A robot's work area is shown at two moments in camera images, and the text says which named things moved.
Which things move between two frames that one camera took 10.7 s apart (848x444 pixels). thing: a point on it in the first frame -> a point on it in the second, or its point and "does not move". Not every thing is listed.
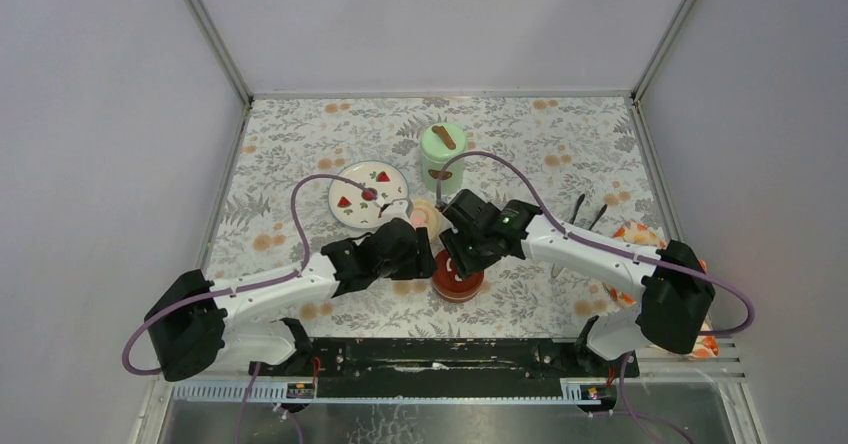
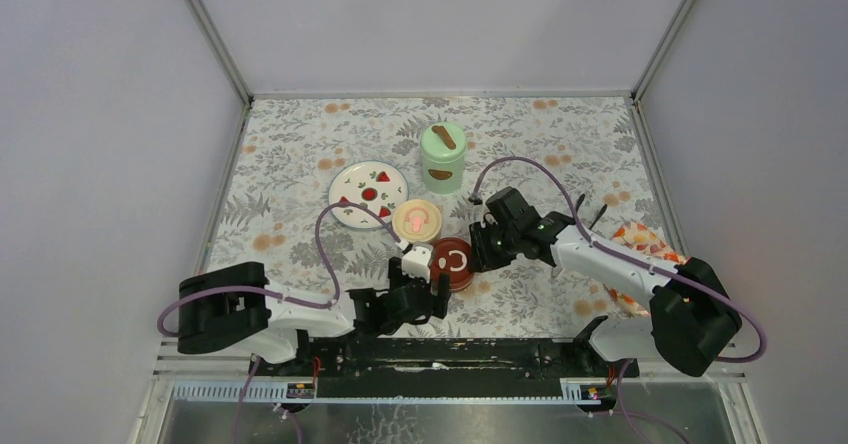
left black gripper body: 423,255 -> 419,290
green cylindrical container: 452,180 does not move
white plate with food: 353,205 does not move
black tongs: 579,203 does not move
